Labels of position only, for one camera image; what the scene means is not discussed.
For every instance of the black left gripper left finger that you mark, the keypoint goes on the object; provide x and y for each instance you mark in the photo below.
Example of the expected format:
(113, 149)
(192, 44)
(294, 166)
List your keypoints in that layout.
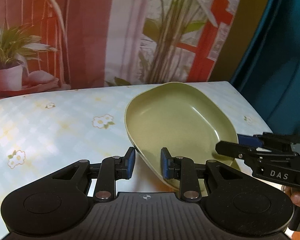
(109, 171)

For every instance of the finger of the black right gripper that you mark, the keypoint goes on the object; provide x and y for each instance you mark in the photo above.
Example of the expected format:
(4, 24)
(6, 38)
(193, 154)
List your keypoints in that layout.
(250, 141)
(237, 151)

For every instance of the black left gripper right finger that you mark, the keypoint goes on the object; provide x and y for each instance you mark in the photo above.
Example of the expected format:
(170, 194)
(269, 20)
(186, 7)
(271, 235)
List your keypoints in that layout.
(182, 169)

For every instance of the olive green square plate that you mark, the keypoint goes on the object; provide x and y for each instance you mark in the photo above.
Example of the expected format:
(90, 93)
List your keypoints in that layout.
(180, 118)

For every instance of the right hand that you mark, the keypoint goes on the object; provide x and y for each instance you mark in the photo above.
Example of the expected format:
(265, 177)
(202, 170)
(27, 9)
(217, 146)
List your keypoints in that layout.
(293, 194)

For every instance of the teal curtain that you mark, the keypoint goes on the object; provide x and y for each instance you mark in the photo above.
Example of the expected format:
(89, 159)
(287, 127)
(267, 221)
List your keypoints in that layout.
(268, 75)

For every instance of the printed room scene backdrop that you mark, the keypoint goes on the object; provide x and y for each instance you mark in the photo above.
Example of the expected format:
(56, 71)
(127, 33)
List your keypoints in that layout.
(48, 45)

